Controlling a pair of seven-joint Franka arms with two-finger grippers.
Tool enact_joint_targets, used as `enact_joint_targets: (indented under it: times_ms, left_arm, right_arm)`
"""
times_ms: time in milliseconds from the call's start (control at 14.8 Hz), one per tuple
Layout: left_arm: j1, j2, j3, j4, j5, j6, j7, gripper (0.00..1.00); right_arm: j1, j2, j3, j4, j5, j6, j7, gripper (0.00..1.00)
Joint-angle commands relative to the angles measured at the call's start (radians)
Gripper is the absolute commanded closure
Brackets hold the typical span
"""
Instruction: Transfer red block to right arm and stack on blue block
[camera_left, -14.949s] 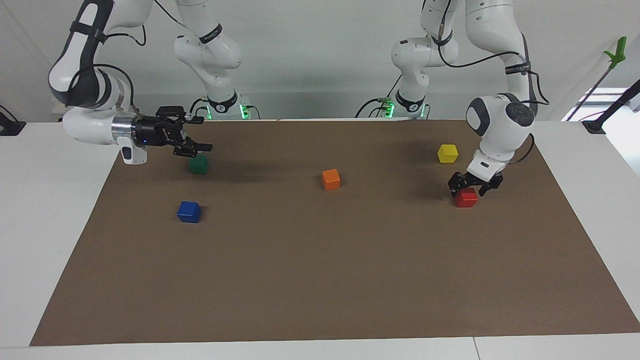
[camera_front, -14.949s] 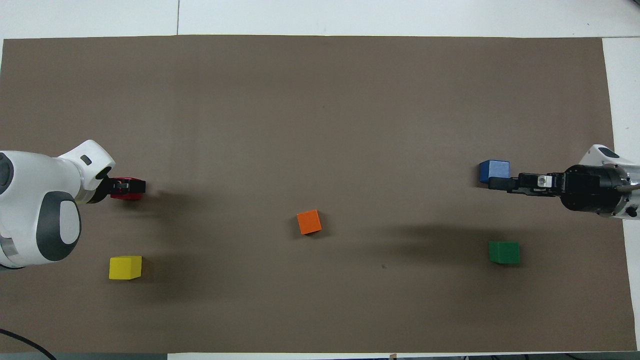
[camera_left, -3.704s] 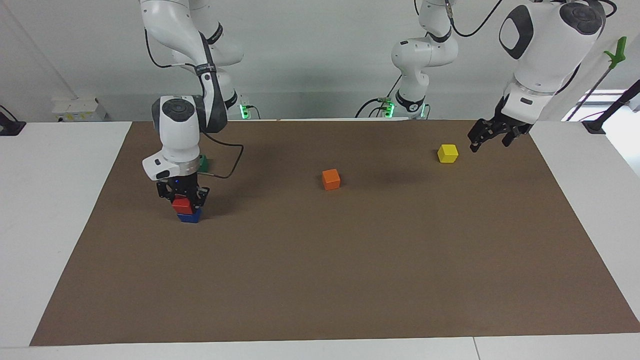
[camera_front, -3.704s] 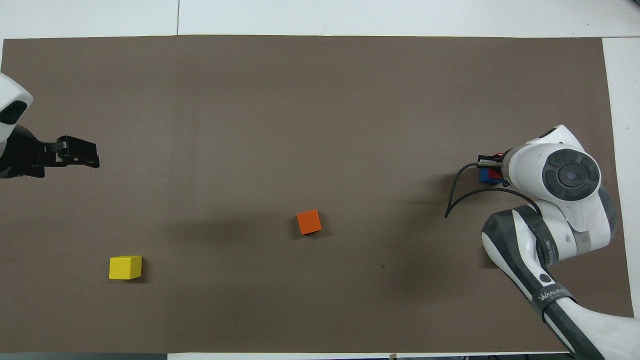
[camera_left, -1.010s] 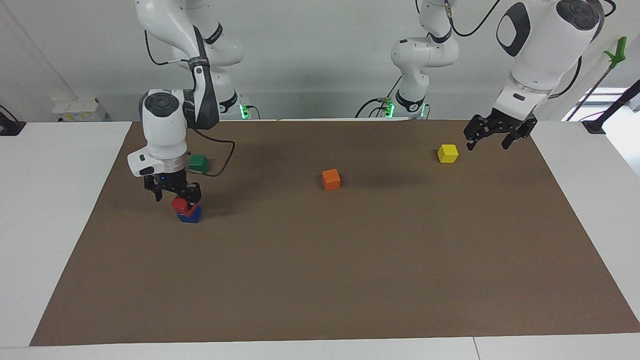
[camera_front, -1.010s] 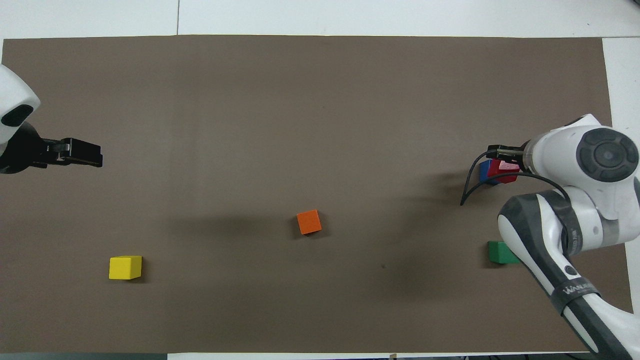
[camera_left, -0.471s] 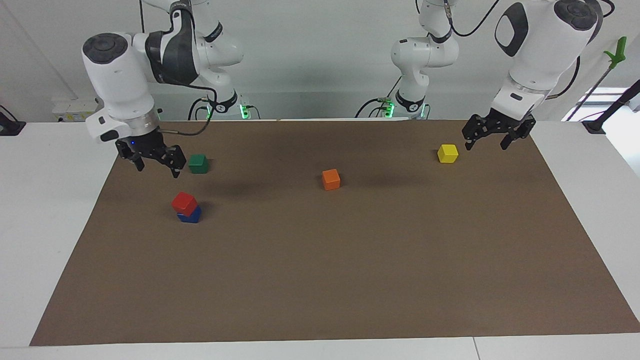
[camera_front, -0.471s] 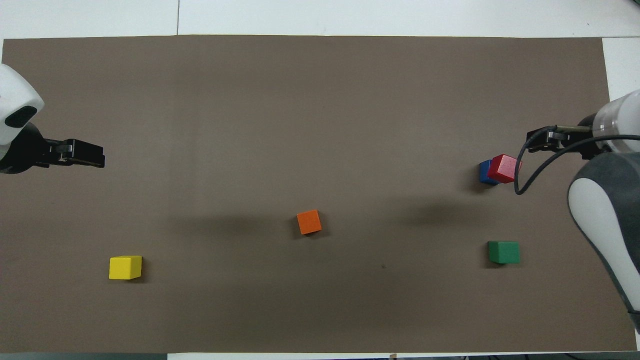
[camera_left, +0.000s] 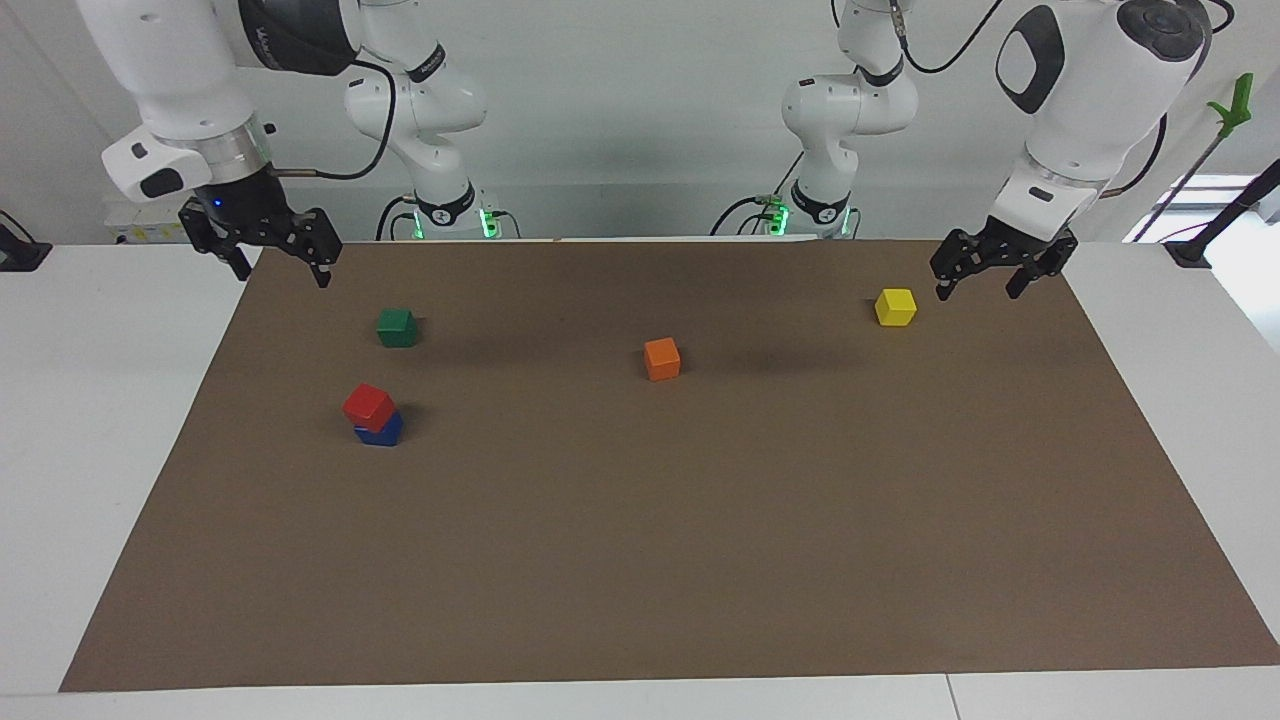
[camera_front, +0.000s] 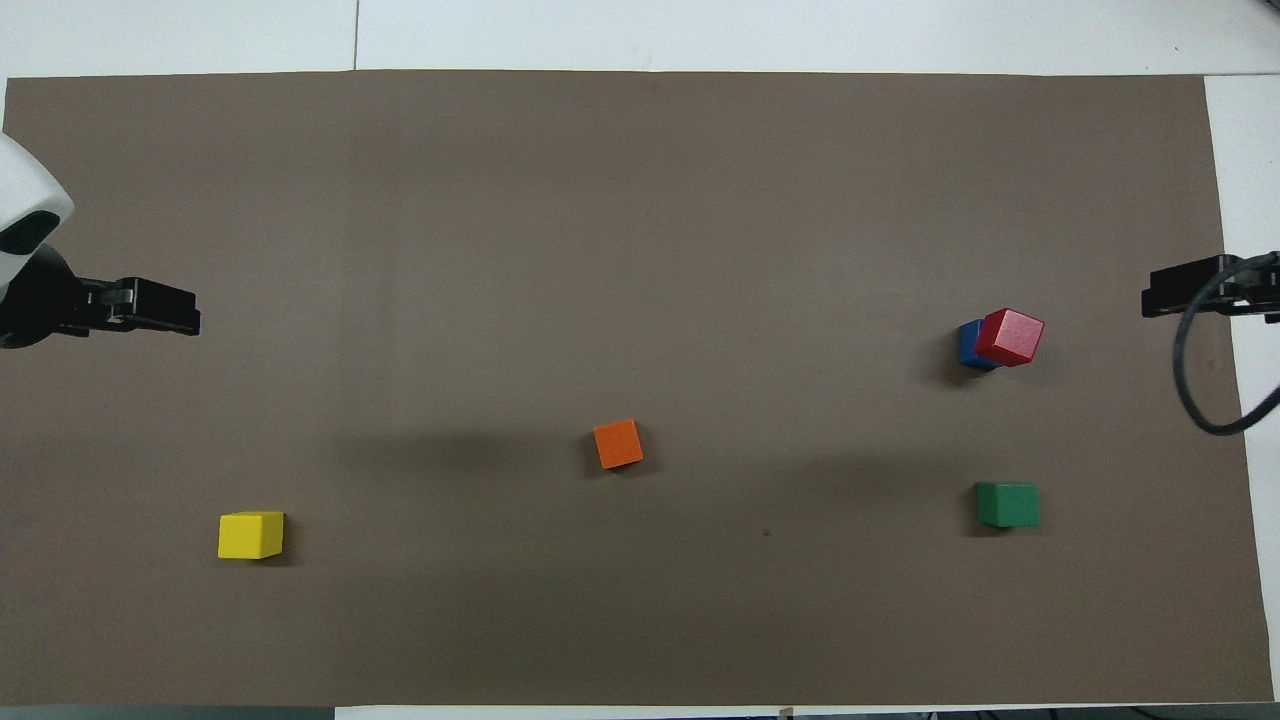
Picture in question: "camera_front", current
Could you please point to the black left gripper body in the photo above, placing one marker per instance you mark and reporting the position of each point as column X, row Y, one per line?
column 40, row 300

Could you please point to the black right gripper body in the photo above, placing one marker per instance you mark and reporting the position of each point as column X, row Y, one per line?
column 1255, row 300

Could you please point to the red wooden block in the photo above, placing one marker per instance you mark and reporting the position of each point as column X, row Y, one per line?
column 1010, row 338

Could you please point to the blue wooden block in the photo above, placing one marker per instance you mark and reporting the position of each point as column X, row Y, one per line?
column 967, row 345

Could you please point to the yellow wooden block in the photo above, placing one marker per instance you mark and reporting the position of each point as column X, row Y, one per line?
column 250, row 535

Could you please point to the green wooden block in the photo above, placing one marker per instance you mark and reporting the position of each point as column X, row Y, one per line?
column 1008, row 505

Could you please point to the orange wooden block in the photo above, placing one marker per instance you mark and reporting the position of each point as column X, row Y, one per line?
column 618, row 444

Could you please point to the brown table mat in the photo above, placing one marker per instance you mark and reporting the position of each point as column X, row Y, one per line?
column 640, row 250

